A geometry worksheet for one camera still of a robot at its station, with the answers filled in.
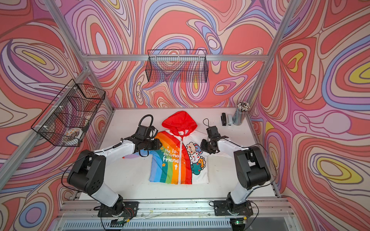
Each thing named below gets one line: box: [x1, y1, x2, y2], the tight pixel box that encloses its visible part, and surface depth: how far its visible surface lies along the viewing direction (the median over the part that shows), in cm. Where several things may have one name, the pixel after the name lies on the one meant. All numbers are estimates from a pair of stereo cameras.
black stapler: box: [220, 112, 227, 127], surface depth 110 cm
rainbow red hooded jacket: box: [123, 111, 210, 185], surface depth 92 cm
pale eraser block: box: [227, 114, 233, 127], surface depth 110 cm
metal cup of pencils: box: [232, 101, 251, 126], surface depth 101 cm
